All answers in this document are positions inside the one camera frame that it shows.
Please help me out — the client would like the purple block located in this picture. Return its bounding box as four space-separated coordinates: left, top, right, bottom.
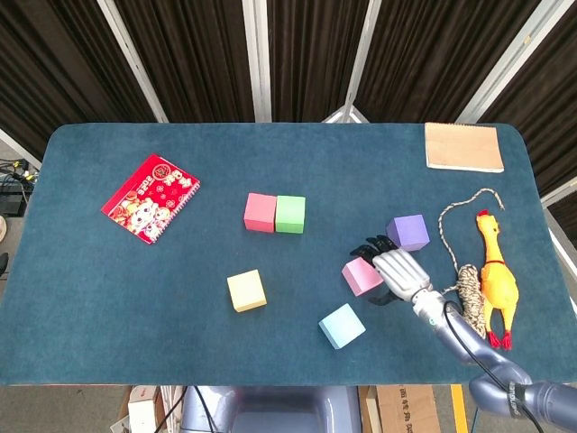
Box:
385 214 430 253

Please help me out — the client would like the blue-gray robot torso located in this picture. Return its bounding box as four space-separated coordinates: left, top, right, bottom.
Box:
182 385 362 433

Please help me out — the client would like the yellow block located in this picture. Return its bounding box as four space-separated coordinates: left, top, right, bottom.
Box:
226 269 268 314

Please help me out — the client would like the black velcro cable strap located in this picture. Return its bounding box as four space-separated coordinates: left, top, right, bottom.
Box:
508 380 527 419

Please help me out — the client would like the brown cardboard box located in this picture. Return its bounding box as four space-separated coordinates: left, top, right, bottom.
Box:
376 385 441 433

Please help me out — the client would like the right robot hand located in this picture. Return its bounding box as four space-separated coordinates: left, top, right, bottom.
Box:
350 234 435 307

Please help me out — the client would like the brown kraft paper notepad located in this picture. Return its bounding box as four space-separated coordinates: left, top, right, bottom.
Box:
424 122 506 174

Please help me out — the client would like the green foam cube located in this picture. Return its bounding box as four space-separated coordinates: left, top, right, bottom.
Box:
274 195 307 235

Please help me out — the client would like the white partition frame post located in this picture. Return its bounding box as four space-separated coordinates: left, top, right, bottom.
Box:
0 129 42 170
539 178 577 207
320 0 384 124
96 0 169 124
242 0 273 123
454 0 567 124

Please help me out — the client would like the red spiral cartoon notebook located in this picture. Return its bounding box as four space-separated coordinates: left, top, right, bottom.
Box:
100 152 201 245

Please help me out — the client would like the yellow rubber chicken toy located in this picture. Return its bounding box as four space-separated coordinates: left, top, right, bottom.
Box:
475 208 520 351

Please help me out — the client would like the teal felt table cover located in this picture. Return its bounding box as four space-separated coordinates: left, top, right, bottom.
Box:
0 122 577 387

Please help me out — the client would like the dark brown pleated curtain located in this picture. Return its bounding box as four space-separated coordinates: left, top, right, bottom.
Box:
0 0 577 226

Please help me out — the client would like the pink block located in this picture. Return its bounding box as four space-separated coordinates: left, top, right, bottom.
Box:
243 192 278 234

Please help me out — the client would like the white cardboard box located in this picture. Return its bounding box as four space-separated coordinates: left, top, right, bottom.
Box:
127 385 164 433

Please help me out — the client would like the braided beige rope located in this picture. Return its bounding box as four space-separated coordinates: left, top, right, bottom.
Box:
437 188 506 339

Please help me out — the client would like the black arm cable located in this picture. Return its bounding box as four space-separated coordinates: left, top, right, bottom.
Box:
442 299 546 433

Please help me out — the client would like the pink foam cube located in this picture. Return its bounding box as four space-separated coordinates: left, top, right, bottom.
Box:
341 256 385 298

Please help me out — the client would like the light blue block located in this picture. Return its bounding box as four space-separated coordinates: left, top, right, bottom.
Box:
317 302 367 351

